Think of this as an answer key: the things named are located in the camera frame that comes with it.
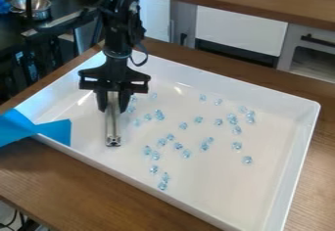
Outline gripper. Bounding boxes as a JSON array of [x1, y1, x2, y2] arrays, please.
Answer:
[[76, 52, 152, 114]]

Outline silver metal bar tool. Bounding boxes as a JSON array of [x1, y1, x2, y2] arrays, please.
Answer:
[[104, 91, 123, 148]]

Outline pile of blue bits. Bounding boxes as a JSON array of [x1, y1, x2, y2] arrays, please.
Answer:
[[126, 92, 259, 192]]

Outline blue tape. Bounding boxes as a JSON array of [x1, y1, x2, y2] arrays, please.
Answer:
[[0, 108, 73, 149]]

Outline white tray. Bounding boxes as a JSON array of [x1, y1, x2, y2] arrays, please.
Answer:
[[12, 50, 322, 231]]

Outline silver pot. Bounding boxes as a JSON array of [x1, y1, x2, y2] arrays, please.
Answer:
[[8, 0, 54, 22]]

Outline white cabinet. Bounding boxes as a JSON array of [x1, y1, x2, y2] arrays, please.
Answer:
[[134, 0, 335, 84]]

